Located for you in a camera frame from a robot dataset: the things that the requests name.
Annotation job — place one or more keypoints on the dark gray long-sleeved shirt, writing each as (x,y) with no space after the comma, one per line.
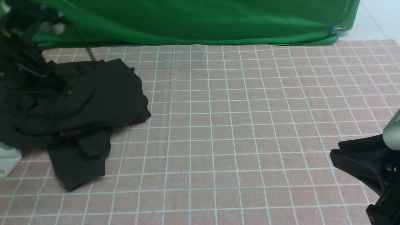
(76,128)

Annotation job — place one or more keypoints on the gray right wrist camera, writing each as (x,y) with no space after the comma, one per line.
(391,133)

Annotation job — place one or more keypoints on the blue binder clip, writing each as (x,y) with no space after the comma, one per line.
(337,29)

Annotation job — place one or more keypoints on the pink grid tablecloth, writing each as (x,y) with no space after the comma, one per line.
(239,135)

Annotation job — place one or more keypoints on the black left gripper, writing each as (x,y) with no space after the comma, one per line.
(24,70)

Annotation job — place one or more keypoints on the white folded cloth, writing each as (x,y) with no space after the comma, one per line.
(9,158)

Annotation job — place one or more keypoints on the green backdrop cloth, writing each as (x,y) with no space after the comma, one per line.
(106,23)

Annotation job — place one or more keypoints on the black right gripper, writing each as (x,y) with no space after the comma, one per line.
(373,163)

